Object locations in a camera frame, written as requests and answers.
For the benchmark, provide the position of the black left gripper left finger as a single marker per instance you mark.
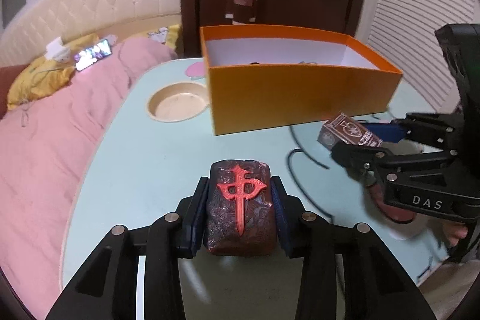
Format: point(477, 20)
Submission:
point(105, 286)

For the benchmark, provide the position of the dark red mahjong tile block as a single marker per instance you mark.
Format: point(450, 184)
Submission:
point(240, 212)

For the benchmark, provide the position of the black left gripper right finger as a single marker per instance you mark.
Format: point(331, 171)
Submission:
point(376, 286)

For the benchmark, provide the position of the person's right hand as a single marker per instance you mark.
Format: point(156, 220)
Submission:
point(454, 232)

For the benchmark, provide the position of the smartphone with lit screen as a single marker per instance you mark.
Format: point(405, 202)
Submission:
point(89, 56)

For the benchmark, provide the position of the cream fleece blanket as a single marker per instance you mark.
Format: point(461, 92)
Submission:
point(445, 288)

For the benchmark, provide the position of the brown playing card box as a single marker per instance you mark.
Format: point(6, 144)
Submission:
point(344, 129)

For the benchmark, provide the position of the yellow cartoon pillow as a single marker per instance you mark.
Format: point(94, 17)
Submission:
point(44, 77)

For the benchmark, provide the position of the orange white cardboard box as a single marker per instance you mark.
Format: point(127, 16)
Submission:
point(350, 77)

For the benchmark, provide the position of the cream tufted headboard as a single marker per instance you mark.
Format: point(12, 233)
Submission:
point(26, 37)

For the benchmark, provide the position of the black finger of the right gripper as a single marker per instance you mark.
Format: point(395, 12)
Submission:
point(360, 158)

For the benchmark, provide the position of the pink bed quilt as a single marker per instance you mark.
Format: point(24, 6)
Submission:
point(45, 149)

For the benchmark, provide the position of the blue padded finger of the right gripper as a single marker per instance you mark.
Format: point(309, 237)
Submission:
point(390, 130)

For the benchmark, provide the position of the white charger plug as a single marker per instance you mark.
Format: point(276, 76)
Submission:
point(57, 51)

